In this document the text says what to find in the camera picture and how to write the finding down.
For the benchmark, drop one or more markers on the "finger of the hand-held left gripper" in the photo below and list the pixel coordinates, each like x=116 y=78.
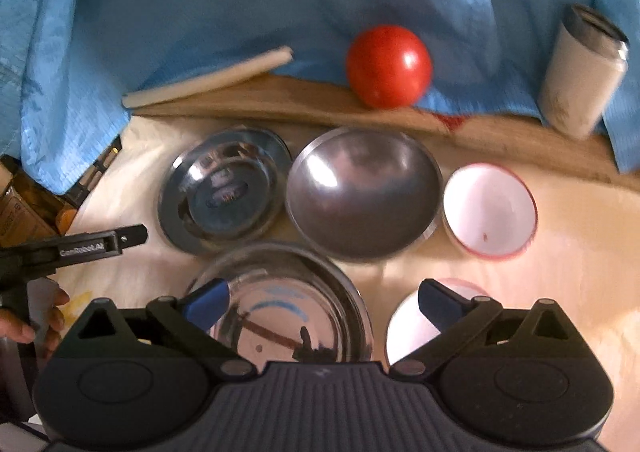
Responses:
x=134 y=235

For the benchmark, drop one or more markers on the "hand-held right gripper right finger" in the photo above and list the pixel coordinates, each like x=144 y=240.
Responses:
x=440 y=304

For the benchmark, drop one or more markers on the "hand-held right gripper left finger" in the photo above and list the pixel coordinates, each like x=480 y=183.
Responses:
x=207 y=304

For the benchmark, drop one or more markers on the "white bowl with red rim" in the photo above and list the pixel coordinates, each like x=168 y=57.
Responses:
x=487 y=207
x=410 y=332

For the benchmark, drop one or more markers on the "small steel plate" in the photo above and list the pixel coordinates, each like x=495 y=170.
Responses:
x=225 y=192

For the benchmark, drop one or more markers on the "steel bowl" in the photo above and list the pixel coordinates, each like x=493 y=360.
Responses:
x=360 y=192

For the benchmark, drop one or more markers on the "person's left hand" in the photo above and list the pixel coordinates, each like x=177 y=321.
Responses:
x=15 y=324

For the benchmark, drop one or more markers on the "small orange object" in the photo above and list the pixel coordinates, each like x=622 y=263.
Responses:
x=65 y=221

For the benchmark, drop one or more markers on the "small cardboard box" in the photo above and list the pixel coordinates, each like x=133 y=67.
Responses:
x=25 y=202

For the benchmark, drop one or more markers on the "black yellow-marked object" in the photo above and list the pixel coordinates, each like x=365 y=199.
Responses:
x=95 y=172

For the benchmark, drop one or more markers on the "cream paper sheet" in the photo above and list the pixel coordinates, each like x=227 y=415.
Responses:
x=575 y=257

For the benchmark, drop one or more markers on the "white candle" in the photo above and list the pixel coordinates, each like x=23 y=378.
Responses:
x=210 y=77

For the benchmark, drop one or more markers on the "wooden tray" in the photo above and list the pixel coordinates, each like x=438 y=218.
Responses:
x=300 y=102

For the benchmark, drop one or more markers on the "red tomato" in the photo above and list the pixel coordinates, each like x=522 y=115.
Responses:
x=385 y=67

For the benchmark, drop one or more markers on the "blue cloth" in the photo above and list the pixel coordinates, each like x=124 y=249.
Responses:
x=250 y=7

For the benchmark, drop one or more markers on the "white tumbler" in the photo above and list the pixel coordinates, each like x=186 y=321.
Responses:
x=575 y=82

